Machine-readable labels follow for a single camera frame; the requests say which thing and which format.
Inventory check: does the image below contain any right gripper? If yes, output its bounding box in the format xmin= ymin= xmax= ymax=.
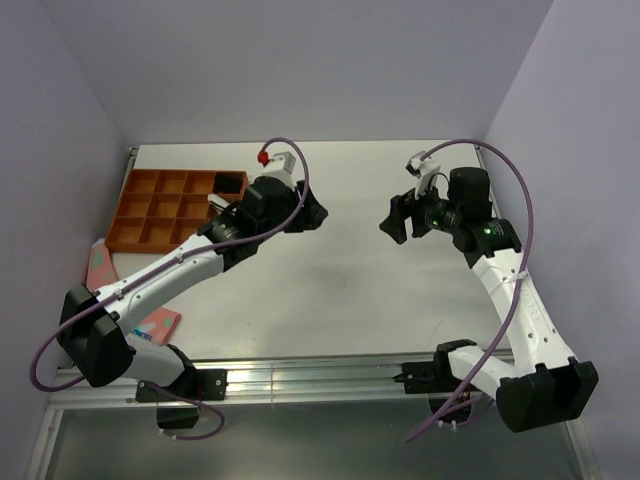
xmin=379 ymin=173 xmax=463 ymax=244

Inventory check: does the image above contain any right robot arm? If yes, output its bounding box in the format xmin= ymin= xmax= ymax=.
xmin=380 ymin=165 xmax=599 ymax=432

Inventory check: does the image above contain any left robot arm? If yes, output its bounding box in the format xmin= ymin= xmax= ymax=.
xmin=57 ymin=176 xmax=328 ymax=399

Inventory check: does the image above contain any orange compartment tray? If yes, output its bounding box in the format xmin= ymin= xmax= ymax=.
xmin=105 ymin=169 xmax=248 ymax=254

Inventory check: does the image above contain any pink patterned sock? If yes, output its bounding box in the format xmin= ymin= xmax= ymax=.
xmin=85 ymin=239 xmax=182 ymax=345

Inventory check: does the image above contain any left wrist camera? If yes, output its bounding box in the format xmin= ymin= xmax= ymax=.
xmin=257 ymin=151 xmax=296 ymax=188

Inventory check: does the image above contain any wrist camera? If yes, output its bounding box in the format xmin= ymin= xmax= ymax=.
xmin=257 ymin=151 xmax=296 ymax=188
xmin=405 ymin=151 xmax=441 ymax=199

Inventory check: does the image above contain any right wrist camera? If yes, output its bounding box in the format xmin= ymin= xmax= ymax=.
xmin=405 ymin=151 xmax=441 ymax=199

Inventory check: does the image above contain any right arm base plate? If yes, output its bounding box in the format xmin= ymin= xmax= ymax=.
xmin=393 ymin=357 xmax=466 ymax=394

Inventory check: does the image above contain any aluminium rail frame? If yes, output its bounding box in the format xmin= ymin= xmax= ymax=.
xmin=47 ymin=142 xmax=600 ymax=479

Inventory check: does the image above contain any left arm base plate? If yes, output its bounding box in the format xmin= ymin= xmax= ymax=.
xmin=135 ymin=369 xmax=228 ymax=403

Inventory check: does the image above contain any black cable clamp block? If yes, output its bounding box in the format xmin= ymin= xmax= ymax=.
xmin=156 ymin=407 xmax=200 ymax=431

